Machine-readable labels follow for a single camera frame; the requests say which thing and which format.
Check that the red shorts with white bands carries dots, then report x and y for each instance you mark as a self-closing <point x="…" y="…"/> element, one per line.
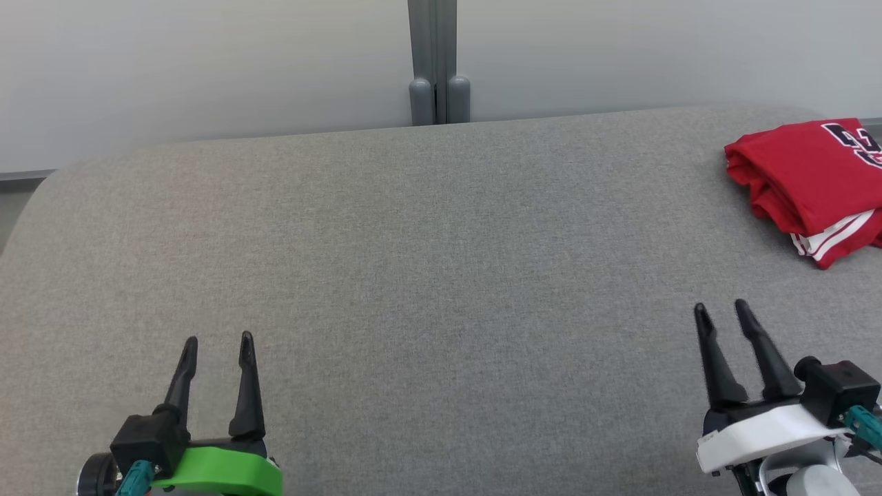
<point x="844" y="244"/>

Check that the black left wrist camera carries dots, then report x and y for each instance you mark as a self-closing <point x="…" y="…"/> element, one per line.
<point x="148" y="437"/>

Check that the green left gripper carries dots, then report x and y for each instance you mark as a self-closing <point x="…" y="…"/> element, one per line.
<point x="227" y="472"/>

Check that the grey fabric sofa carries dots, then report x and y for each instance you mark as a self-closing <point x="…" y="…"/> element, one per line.
<point x="427" y="275"/>

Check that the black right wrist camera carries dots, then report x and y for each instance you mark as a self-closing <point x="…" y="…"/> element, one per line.
<point x="841" y="389"/>

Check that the red jersey with striped trim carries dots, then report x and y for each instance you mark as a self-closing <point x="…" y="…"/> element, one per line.
<point x="799" y="172"/>

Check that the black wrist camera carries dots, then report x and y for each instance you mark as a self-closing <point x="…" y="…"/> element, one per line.
<point x="148" y="437"/>
<point x="841" y="389"/>

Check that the grey partition post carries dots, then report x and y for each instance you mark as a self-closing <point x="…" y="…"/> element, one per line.
<point x="439" y="62"/>

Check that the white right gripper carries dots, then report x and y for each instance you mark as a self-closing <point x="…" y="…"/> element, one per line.
<point x="765" y="430"/>

